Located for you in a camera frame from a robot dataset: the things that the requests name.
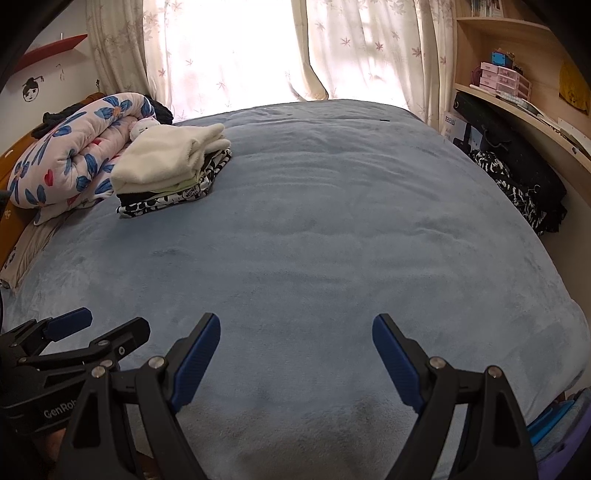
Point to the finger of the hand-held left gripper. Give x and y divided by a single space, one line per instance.
129 334
69 321

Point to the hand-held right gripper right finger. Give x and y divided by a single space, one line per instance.
399 364

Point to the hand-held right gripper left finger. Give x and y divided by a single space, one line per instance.
196 360

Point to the white fluffy braided cardigan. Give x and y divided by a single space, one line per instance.
161 157

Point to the beige pillow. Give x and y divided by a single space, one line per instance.
27 254

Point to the blue fleece bed blanket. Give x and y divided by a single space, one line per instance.
323 230

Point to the light green folded garment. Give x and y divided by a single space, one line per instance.
184 185

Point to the blue plastic stool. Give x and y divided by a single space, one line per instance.
549 422

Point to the floral rolled quilt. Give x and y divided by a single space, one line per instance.
69 152

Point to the black knit cloth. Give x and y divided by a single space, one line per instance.
57 117

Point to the white cat plush toy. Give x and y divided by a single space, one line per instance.
143 127

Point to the dark cloth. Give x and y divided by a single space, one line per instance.
161 113

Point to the white cardboard box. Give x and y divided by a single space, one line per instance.
455 129

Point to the long black bag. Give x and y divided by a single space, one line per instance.
508 138

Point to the sheer leaf print curtain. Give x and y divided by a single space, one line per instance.
120 46
369 46

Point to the white papers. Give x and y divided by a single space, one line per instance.
545 117

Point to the pink drawer organizer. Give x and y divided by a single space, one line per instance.
498 81

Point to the small blue box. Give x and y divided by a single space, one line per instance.
498 59

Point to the yellow cloth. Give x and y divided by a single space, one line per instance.
572 87

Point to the wooden shelf unit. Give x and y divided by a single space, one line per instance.
508 32

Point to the row of books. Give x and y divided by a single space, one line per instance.
485 7

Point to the cartoon face wall sticker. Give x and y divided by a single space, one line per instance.
31 92

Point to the red wall shelf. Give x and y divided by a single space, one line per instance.
51 50

